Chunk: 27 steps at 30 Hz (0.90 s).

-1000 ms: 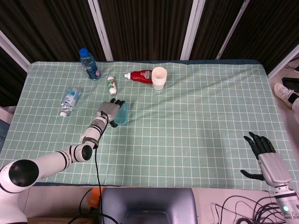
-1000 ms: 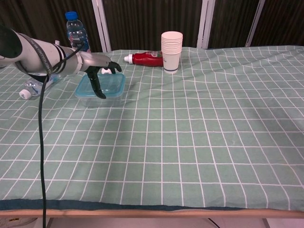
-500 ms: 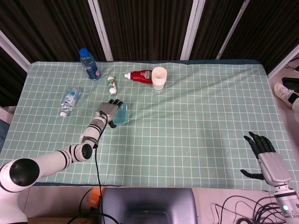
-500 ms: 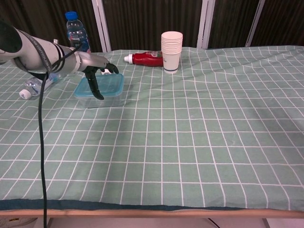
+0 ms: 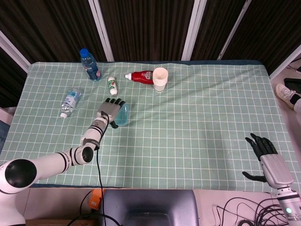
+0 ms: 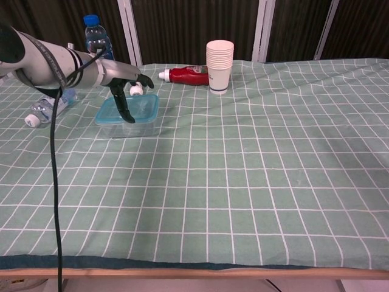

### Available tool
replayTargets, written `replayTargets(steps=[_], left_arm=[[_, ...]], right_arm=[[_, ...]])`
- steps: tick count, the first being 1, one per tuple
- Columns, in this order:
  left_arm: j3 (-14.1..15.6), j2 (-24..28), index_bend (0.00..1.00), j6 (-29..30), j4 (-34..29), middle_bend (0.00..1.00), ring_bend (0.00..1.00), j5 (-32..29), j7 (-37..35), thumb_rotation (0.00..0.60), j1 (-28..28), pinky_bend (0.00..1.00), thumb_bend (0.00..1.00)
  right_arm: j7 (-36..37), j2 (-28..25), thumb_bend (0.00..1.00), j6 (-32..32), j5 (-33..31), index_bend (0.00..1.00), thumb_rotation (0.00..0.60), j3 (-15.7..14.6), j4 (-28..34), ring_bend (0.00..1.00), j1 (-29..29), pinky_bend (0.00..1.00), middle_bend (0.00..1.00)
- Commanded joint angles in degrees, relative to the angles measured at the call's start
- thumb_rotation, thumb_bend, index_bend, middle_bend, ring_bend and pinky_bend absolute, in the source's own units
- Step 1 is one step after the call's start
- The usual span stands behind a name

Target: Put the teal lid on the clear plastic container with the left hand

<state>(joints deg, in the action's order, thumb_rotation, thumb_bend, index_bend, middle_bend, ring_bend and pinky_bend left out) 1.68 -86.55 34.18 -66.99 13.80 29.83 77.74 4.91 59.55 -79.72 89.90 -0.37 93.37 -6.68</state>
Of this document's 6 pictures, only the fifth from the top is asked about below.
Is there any right black grey robot hand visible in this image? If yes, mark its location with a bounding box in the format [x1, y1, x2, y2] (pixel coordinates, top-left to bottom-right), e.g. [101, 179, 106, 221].
[242, 133, 295, 189]

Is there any left black grey robot hand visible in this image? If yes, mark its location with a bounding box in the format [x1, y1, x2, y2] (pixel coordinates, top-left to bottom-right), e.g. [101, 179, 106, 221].
[96, 97, 127, 129]

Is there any teal container lid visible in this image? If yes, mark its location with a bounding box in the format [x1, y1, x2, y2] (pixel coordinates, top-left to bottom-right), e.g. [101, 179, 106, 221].
[115, 103, 129, 127]

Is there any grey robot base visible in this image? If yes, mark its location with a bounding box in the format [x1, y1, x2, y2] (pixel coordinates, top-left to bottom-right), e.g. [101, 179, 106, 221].
[98, 189, 200, 226]

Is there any clear plastic container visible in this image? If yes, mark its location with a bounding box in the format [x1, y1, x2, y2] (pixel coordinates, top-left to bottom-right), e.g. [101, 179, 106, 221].
[103, 101, 134, 124]

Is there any small white green bottle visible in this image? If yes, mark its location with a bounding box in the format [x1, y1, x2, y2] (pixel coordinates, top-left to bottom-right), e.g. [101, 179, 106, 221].
[107, 76, 119, 96]

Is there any clear white-capped water bottle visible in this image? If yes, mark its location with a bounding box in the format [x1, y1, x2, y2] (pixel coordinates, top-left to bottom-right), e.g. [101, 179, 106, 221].
[60, 88, 82, 118]

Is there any red ketchup bottle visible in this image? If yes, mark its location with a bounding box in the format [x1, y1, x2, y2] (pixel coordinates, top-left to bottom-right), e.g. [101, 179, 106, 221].
[125, 70, 155, 86]

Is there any blue-capped drink bottle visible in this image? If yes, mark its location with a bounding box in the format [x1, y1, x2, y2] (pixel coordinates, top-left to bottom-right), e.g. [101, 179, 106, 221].
[79, 48, 102, 82]

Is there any white sneaker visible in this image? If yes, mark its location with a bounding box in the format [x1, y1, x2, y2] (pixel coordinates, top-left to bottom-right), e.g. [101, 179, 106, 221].
[275, 83, 298, 109]

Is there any green checked tablecloth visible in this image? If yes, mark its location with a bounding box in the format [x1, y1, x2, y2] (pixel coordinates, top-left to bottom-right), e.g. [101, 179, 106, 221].
[0, 61, 301, 192]

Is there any flat black object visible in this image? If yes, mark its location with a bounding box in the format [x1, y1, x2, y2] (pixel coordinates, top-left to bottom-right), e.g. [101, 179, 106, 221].
[284, 78, 301, 88]

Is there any orange box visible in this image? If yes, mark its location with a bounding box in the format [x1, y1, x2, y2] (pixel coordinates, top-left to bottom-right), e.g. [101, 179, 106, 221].
[89, 189, 105, 210]

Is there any black cable bundle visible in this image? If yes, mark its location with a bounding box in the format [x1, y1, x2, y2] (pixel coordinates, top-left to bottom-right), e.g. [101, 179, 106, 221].
[215, 196, 286, 226]

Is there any black left hand cable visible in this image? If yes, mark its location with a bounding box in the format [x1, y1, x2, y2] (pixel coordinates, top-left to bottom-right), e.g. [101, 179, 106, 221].
[68, 112, 110, 226]

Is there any dark partition panel white frame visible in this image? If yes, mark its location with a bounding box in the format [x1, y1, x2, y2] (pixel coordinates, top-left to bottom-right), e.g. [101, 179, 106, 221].
[218, 0, 301, 80]
[94, 0, 200, 62]
[0, 0, 109, 64]
[185, 0, 250, 61]
[0, 30, 31, 109]

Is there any black cable by orange box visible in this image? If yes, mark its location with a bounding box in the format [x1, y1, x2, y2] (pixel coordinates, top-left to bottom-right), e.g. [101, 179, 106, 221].
[79, 190, 95, 218]

